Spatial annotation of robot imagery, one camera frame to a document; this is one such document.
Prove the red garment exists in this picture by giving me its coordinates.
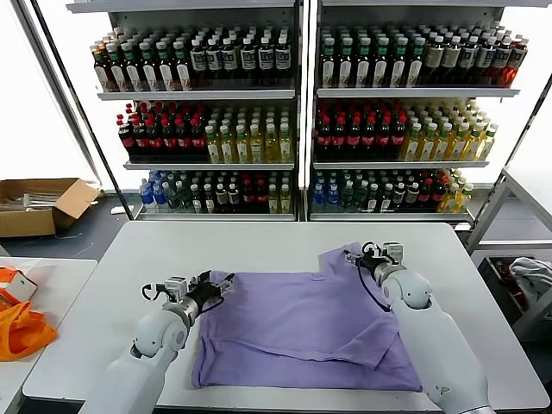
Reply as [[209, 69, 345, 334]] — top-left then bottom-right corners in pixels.
[[495, 260, 525, 311]]

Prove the cola bottle red cap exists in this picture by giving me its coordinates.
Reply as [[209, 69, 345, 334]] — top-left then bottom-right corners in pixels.
[[175, 117, 193, 161], [131, 118, 150, 161], [346, 116, 363, 159], [254, 179, 268, 213], [331, 116, 348, 159], [160, 118, 179, 161], [116, 119, 135, 161], [390, 116, 409, 159], [361, 116, 379, 159], [317, 116, 333, 159], [241, 179, 255, 213], [430, 179, 448, 212], [375, 116, 393, 159], [417, 179, 433, 211], [145, 119, 164, 161], [191, 117, 208, 161]]

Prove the orange fabric bag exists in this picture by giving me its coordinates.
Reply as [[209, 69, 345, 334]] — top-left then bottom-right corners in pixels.
[[0, 266, 59, 362]]

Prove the dark bottle tan label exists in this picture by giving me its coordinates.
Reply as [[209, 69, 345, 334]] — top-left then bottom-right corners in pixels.
[[424, 36, 445, 85], [440, 35, 461, 85]]

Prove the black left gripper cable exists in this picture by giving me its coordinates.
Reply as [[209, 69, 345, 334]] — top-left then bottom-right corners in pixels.
[[202, 292, 225, 316]]

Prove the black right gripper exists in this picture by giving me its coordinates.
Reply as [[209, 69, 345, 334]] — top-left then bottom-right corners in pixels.
[[343, 241, 390, 273]]

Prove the grey white garment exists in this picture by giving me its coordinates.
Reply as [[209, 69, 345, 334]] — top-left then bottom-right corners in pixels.
[[508, 257, 552, 303]]

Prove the black plastic crate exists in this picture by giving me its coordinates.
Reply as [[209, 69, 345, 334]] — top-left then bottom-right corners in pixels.
[[478, 256, 530, 324]]

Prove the grey metal shelf unit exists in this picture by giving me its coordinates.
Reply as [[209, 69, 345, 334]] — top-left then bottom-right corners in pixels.
[[66, 0, 303, 222], [308, 0, 521, 223]]

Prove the black slanted pole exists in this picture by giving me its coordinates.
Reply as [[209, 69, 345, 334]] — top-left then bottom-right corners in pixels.
[[465, 72, 552, 251], [29, 0, 135, 222]]

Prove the dark bottle blue white label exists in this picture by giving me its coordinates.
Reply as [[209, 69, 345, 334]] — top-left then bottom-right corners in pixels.
[[190, 38, 208, 91], [274, 36, 292, 91], [489, 38, 512, 86], [221, 37, 240, 91], [240, 37, 258, 91], [457, 35, 480, 85], [257, 36, 275, 91], [205, 38, 223, 91], [474, 36, 497, 85]]

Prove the open cardboard box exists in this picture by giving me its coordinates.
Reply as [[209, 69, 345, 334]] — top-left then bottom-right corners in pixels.
[[0, 178, 101, 239]]

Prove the amber drink bottle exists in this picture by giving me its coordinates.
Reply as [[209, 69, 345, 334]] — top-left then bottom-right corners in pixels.
[[93, 46, 111, 92]]

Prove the purple t-shirt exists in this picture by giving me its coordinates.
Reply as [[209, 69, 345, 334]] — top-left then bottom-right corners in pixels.
[[191, 241, 423, 392]]

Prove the grey window frame post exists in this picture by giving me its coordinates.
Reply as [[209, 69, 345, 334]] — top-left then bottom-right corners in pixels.
[[10, 0, 104, 191]]

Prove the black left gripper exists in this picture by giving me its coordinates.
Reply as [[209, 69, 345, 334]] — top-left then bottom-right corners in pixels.
[[186, 270, 236, 308]]

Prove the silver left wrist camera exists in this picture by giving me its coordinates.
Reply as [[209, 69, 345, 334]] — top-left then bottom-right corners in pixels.
[[165, 277, 190, 301]]

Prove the small white carton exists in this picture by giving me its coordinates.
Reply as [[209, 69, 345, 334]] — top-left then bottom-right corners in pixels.
[[8, 272, 39, 301]]

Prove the dark bottle green white label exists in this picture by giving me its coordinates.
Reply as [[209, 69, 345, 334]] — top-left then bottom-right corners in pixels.
[[321, 37, 337, 89], [391, 37, 410, 89], [172, 40, 191, 92], [105, 42, 127, 92], [155, 41, 176, 92], [355, 37, 373, 89], [138, 41, 160, 92], [338, 37, 355, 89], [121, 41, 143, 92], [407, 37, 426, 89], [373, 37, 392, 89]]

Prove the red drink bottle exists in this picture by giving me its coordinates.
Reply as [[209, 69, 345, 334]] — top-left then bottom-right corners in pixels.
[[502, 37, 530, 87]]

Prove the grey metal frame rack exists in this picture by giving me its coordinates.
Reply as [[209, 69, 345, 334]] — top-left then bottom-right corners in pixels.
[[467, 166, 552, 342]]

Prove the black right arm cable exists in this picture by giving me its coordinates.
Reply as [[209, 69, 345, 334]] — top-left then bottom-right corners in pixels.
[[356, 265, 393, 314]]

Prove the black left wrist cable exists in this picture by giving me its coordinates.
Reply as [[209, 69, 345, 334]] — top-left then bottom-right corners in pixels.
[[141, 282, 167, 301]]

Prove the clear plastic packing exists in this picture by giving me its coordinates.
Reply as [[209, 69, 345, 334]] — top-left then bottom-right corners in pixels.
[[0, 192, 55, 213]]

